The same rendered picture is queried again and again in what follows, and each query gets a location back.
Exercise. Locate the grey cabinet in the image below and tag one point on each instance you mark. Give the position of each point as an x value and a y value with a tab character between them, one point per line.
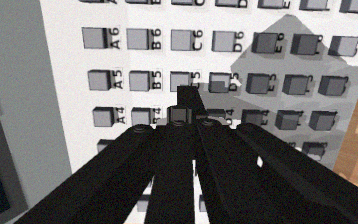
283	58

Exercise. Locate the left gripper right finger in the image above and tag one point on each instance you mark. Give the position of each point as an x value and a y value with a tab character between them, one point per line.
302	190

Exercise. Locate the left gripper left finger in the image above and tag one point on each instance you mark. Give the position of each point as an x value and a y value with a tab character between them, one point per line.
106	189

